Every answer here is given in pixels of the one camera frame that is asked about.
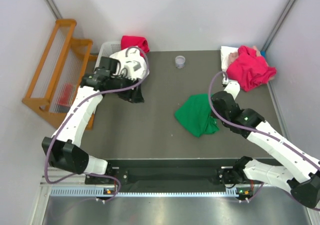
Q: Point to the jar of paper clips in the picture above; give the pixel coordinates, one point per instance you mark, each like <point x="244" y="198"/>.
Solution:
<point x="180" y="61"/>

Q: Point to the crumpled red t shirt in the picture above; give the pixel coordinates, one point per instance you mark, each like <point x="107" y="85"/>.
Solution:
<point x="250" y="70"/>

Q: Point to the green t shirt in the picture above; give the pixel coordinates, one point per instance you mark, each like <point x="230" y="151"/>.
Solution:
<point x="195" y="116"/>

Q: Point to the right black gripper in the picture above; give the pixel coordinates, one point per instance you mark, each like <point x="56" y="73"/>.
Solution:
<point x="214" y="108"/>

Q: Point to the white t shirt in basket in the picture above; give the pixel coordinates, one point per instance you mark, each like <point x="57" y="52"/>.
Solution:
<point x="130" y="54"/>

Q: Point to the white laundry basket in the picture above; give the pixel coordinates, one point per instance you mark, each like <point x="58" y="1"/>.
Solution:
<point x="107" y="48"/>

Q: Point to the slotted cable duct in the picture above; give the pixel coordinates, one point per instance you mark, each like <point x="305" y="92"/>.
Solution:
<point x="104" y="192"/>

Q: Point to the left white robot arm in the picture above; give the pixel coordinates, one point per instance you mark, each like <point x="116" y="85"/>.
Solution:
<point x="63" y="149"/>

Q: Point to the blue item behind shirts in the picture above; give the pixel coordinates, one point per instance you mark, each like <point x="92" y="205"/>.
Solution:
<point x="263" y="54"/>

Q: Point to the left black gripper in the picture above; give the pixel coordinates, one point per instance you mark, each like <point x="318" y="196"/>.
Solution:
<point x="135" y="92"/>

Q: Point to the folded white t shirt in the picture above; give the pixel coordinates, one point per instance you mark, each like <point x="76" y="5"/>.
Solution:
<point x="228" y="56"/>

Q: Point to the red t shirt in basket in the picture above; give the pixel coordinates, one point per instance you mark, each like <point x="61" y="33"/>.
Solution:
<point x="137" y="41"/>

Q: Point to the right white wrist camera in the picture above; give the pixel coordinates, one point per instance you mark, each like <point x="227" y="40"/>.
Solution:
<point x="231" y="86"/>

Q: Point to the wooden rack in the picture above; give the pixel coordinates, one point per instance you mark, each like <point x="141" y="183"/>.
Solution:
<point x="57" y="77"/>

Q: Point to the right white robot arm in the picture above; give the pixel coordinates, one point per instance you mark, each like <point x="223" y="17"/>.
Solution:
<point x="298" y="173"/>

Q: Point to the folded pink t shirt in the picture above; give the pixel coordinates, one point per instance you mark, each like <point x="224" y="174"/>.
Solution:
<point x="235" y="56"/>

